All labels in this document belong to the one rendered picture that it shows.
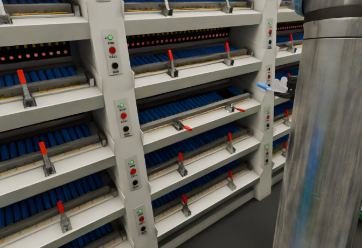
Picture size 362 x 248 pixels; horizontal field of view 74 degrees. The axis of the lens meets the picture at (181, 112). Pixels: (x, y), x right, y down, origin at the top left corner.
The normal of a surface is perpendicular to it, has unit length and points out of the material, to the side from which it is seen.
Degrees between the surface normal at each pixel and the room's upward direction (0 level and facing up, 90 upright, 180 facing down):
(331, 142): 83
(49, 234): 21
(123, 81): 90
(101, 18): 90
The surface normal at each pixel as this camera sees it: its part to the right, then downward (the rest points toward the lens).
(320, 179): -0.56, 0.18
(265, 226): -0.09, -0.95
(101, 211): 0.12, -0.81
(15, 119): 0.55, 0.54
